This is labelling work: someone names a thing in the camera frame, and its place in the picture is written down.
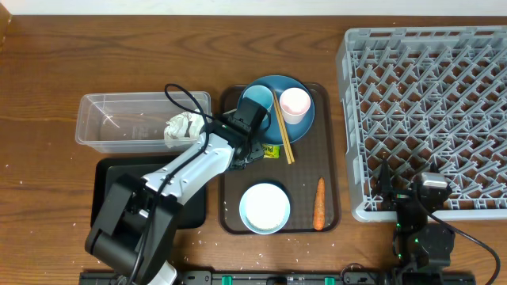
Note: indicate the pink cup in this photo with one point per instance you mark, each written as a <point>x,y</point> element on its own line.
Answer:
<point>294,104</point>

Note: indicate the wooden chopstick right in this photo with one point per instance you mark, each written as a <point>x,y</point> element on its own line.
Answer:
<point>286,134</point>

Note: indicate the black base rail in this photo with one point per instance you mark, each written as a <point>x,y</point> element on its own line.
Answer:
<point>346,278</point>

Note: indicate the light blue rice bowl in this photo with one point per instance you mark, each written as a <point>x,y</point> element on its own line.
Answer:
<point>264,208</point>

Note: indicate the dark blue plate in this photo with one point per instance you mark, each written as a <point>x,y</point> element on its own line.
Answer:
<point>269,132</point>

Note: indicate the silver yellow snack wrapper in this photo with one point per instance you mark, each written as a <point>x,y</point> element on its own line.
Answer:
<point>271,151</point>

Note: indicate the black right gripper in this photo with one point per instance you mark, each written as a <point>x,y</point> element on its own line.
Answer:
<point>383,185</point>

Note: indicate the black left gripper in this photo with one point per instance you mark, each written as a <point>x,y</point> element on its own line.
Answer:
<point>240,167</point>

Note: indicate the grey dishwasher rack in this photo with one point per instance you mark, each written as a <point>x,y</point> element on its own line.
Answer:
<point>416,97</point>

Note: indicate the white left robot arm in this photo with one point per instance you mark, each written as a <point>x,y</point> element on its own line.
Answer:
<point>136,224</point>

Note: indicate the orange carrot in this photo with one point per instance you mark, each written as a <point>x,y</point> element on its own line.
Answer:
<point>319,205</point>

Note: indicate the clear plastic waste bin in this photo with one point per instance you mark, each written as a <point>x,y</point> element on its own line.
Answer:
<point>121,123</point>

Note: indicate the white napkin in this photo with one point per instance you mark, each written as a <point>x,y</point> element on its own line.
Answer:
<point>183,129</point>

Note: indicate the black waste tray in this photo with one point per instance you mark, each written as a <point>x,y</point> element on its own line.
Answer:
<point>109,169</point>

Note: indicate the brown serving tray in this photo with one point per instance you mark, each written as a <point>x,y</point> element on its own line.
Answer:
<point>314,159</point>

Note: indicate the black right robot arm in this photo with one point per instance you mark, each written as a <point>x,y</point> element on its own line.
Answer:
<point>423,248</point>

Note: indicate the light blue cup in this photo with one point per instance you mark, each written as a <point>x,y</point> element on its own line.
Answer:
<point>262,95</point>

